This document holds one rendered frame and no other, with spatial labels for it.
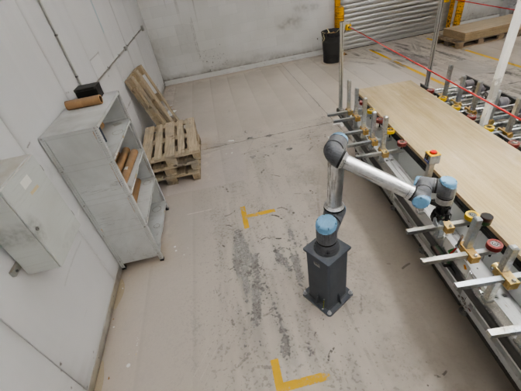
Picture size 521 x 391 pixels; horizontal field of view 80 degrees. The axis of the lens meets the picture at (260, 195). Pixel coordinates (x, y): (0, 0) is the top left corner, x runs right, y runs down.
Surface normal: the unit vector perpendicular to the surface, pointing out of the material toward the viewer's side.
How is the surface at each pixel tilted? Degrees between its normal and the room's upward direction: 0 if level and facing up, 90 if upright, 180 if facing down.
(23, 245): 90
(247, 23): 90
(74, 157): 90
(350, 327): 0
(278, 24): 90
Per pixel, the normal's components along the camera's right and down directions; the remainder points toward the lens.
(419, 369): -0.15, -0.78
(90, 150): 0.18, 0.59
